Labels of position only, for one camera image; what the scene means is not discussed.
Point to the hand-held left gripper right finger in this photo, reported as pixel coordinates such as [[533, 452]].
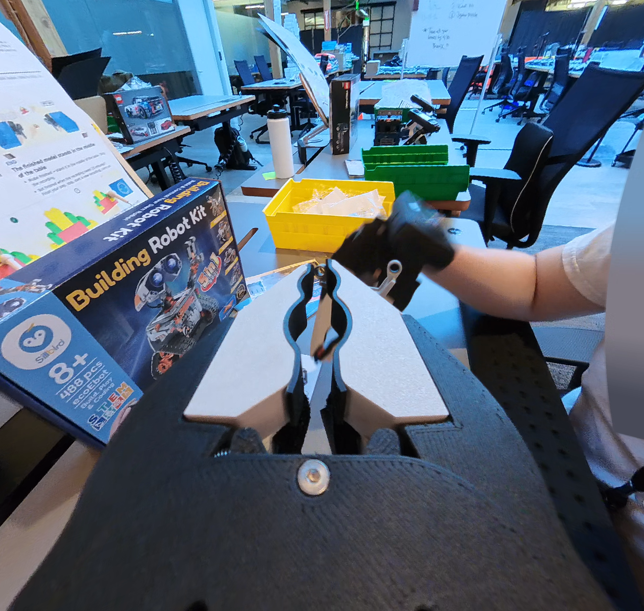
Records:
[[392, 369]]

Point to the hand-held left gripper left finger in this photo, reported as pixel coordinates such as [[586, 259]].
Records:
[[241, 369]]

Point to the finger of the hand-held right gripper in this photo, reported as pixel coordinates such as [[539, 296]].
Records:
[[322, 324]]

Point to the grey curved building piece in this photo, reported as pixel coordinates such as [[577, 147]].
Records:
[[386, 284]]

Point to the person's right forearm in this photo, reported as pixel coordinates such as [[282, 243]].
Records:
[[503, 284]]

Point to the grey desk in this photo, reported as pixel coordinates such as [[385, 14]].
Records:
[[251, 241]]

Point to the silver laptop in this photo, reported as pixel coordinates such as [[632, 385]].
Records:
[[460, 231]]

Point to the green plastic bin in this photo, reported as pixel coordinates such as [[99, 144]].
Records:
[[405, 154], [417, 181]]

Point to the closed blue instruction booklet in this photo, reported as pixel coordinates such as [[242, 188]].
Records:
[[259, 289]]

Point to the clear plastic bags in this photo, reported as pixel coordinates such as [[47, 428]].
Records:
[[342, 203]]

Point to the yellow plastic bin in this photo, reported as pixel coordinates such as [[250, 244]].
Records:
[[302, 233]]

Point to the blue robot kit box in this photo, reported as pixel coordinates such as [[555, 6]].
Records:
[[126, 294]]

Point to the black cardboard box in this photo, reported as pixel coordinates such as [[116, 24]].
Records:
[[344, 113]]

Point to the white water bottle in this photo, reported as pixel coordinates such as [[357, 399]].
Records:
[[280, 140]]

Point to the black office chair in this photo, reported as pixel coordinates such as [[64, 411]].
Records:
[[553, 158]]

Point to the white t-shirt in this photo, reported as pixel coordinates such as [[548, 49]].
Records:
[[583, 269]]

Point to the black backpack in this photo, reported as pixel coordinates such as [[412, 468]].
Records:
[[234, 148]]

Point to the tilted display board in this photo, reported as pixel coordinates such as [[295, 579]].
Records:
[[297, 67]]

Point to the whiteboard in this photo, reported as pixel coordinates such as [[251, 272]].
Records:
[[455, 22]]

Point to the car model kit box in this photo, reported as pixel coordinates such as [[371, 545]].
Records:
[[143, 113]]

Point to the white instruction poster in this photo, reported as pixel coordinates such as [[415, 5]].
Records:
[[50, 168]]

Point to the wooden post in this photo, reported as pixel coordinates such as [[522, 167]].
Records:
[[30, 12]]

